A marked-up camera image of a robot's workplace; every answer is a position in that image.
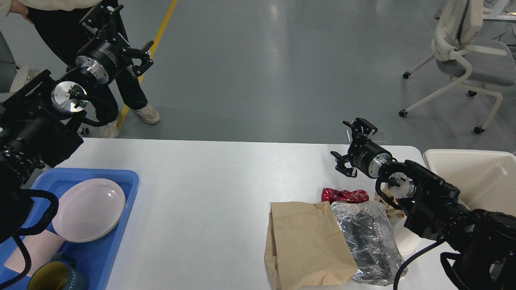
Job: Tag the brown paper bag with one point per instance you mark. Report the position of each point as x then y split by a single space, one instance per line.
306 247

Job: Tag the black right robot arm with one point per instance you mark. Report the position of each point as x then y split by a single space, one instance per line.
484 241

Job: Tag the person in black trousers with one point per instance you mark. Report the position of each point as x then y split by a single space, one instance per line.
58 24

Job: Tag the pink plate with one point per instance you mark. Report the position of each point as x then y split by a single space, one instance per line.
89 210

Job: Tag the brown paper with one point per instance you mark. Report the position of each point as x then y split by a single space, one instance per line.
390 210

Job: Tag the blue plastic tray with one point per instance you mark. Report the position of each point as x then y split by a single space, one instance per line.
94 259

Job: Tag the white paper cup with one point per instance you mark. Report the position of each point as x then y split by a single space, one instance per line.
406 240

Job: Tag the crushed red can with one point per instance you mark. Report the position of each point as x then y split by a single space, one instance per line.
353 197

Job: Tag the light green plate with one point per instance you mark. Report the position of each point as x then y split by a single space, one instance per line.
115 227

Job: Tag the crumpled aluminium foil tray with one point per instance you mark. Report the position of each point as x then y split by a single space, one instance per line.
370 239

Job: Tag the white plastic bin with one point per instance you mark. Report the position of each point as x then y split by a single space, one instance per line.
486 179

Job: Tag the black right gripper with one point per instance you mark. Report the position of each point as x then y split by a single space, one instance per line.
366 156

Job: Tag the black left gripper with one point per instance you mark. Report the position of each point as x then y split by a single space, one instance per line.
101 61

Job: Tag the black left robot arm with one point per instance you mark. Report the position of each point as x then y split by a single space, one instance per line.
19 159

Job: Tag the grey chair at left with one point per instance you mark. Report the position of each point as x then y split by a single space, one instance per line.
12 76

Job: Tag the pink mug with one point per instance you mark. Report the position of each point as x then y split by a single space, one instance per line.
41 248

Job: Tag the white grey office chair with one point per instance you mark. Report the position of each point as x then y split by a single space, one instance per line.
471 63

